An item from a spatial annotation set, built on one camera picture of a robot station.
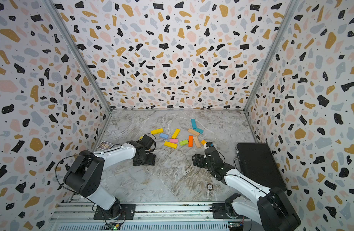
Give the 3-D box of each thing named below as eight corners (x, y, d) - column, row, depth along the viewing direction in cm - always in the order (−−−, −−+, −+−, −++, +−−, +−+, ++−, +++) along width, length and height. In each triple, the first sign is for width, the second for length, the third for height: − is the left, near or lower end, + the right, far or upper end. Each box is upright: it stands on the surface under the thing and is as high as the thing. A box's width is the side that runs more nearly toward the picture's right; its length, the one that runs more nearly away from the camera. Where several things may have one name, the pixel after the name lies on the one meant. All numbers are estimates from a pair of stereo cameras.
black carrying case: (239, 189, 84) (243, 185, 78) (230, 147, 102) (232, 142, 96) (280, 189, 84) (287, 185, 78) (264, 147, 102) (268, 142, 96)
